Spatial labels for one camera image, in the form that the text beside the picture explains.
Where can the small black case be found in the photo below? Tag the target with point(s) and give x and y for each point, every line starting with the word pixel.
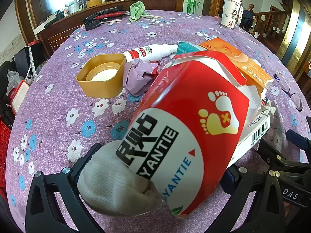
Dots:
pixel 92 25

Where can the black bag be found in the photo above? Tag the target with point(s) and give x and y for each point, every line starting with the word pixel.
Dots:
pixel 24 60

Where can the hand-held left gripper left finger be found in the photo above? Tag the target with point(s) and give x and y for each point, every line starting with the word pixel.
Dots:
pixel 82 157

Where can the white box red rim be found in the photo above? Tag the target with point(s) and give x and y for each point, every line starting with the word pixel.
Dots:
pixel 20 97

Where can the white flat box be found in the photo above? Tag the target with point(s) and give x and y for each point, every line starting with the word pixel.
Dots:
pixel 47 25

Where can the clear bag with contents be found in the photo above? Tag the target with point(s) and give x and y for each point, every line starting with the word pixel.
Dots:
pixel 13 81

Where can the white spray bottle red label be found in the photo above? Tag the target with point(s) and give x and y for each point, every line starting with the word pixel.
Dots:
pixel 141 53

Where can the white printed paper cup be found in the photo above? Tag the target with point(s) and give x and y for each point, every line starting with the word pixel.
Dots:
pixel 229 12

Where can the white medicine box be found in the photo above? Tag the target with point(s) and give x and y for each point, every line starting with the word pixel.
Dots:
pixel 252 131

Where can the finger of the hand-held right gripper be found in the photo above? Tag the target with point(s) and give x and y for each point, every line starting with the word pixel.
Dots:
pixel 274 154
pixel 297 138

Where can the eyeglasses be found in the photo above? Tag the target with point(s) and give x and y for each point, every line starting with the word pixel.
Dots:
pixel 297 102

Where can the white knit cloth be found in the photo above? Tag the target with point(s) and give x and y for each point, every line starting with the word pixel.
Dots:
pixel 107 182

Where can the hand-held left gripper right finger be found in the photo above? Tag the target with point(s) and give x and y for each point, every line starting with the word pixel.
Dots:
pixel 229 180

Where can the wooden stick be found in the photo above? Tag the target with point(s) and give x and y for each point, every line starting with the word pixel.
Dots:
pixel 154 16

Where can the wooden stair railing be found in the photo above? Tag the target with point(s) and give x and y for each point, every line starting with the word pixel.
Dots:
pixel 267 21

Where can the yellow square lid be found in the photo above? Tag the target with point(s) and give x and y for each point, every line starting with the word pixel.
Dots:
pixel 102 87

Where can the red plastic mesh basket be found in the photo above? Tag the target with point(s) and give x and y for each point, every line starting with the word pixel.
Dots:
pixel 3 150

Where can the crumpled purple plastic bag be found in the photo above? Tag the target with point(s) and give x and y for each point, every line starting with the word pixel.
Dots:
pixel 138 77

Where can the teal packet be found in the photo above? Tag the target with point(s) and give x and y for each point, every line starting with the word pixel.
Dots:
pixel 187 47

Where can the red footprint carton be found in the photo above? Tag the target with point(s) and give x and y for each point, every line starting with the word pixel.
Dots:
pixel 194 138

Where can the metal pot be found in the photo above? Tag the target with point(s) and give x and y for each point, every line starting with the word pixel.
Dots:
pixel 73 7

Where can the dark blue cloth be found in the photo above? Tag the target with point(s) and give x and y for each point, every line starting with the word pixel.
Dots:
pixel 248 19

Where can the orange carton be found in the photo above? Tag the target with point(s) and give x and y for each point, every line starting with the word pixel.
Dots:
pixel 243 60

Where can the yellow box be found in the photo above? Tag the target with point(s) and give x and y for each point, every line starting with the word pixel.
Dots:
pixel 94 3

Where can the black red tool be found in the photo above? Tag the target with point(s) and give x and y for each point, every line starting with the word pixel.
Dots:
pixel 107 13

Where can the purple floral tablecloth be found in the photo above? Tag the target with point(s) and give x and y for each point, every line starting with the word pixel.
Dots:
pixel 60 89

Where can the green cloth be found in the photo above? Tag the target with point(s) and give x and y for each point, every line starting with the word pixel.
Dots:
pixel 136 11

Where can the wooden partition counter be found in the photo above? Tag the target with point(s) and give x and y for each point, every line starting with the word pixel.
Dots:
pixel 60 29

